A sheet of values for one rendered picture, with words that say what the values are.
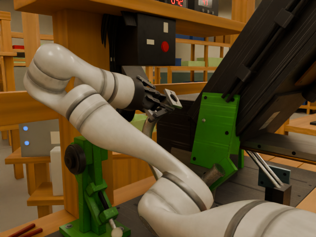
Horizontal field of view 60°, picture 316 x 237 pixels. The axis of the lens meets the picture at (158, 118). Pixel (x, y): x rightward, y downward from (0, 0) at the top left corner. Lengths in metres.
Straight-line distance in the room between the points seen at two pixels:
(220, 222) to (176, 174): 0.16
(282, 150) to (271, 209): 0.55
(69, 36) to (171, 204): 0.57
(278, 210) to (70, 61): 0.38
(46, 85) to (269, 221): 0.40
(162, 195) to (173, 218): 0.07
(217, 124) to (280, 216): 0.53
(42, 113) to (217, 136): 0.52
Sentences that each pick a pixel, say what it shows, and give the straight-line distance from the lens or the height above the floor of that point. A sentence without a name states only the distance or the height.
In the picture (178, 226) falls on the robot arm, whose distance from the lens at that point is 0.35.
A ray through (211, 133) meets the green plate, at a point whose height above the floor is 1.16.
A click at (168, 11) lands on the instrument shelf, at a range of 0.92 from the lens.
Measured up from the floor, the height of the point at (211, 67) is 1.40.
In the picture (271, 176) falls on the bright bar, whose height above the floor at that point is 1.03.
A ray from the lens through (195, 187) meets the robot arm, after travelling 0.43.
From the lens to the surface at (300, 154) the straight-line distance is 0.80.
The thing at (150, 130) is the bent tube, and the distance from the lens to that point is 0.74.
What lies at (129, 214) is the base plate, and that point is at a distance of 0.89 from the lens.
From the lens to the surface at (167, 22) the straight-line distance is 0.93.
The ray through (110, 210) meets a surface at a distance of 0.72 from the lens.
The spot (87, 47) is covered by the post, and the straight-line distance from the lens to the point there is 0.85.
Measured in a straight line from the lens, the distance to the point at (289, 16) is 0.69.
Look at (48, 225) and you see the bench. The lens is 0.94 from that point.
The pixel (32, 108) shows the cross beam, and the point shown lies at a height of 1.22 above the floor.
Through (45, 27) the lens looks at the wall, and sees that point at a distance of 11.12.
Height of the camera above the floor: 1.33
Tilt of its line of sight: 10 degrees down
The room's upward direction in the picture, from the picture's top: straight up
